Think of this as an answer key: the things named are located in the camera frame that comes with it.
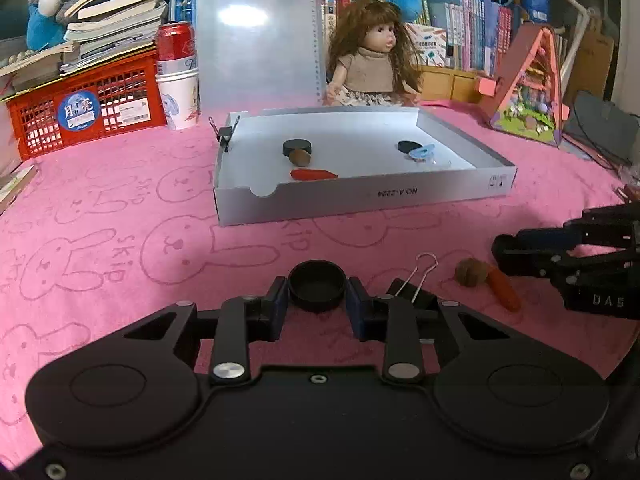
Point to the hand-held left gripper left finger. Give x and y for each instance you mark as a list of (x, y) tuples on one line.
[(279, 310)]

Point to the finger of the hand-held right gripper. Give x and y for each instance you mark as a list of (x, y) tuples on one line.
[(550, 239), (530, 262)]

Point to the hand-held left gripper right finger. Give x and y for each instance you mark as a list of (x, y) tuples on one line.
[(356, 310)]

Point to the orange toy carrot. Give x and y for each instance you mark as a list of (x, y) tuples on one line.
[(312, 174), (505, 290)]

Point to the black hollow round cap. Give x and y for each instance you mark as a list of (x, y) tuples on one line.
[(317, 287)]

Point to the black binder clip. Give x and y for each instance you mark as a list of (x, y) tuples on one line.
[(225, 135), (404, 287)]

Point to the brown walnut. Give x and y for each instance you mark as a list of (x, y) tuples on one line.
[(470, 272), (301, 158)]

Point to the grey cardboard box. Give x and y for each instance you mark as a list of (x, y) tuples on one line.
[(350, 195)]

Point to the clear plastic dome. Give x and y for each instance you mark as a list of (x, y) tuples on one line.
[(440, 162)]

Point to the blue hair clip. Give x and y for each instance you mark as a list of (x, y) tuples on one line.
[(424, 152)]

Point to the grey pouch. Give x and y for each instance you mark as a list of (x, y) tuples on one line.
[(600, 120)]

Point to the pink triangular toy house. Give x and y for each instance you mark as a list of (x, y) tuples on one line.
[(525, 100)]

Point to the brown cardboard sheet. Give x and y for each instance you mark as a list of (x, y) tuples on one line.
[(595, 65)]

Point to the wooden shelf box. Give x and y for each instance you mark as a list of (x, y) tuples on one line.
[(450, 82)]

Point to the pink rabbit print blanket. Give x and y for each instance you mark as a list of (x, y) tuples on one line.
[(100, 240)]

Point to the row of upright books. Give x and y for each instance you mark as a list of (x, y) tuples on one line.
[(465, 30)]

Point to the white printed carton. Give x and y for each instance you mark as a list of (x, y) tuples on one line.
[(427, 45)]

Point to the white paper cup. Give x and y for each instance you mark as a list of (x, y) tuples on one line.
[(177, 100)]

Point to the brown haired doll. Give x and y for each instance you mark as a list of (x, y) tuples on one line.
[(367, 70)]

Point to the translucent plastic clipboard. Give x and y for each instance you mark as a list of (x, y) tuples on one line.
[(255, 50)]

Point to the red drink can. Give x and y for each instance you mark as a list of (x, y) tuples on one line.
[(175, 42)]

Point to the red plastic basket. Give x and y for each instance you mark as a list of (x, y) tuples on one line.
[(35, 130)]

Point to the stack of books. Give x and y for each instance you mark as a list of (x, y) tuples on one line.
[(110, 25)]

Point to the blue plush toy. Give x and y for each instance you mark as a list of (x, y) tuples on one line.
[(40, 30)]

